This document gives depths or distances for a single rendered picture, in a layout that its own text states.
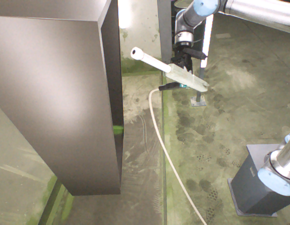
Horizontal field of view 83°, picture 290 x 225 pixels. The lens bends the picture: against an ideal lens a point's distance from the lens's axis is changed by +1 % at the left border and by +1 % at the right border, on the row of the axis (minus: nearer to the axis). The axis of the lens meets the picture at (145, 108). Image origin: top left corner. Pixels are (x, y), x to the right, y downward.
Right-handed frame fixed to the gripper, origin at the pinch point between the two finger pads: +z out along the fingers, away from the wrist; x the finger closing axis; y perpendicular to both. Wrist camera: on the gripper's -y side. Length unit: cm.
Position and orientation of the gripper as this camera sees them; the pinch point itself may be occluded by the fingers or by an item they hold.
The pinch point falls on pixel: (186, 84)
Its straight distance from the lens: 79.7
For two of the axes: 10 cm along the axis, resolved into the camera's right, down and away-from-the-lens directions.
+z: -0.6, 9.9, -1.4
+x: -6.8, -1.4, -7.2
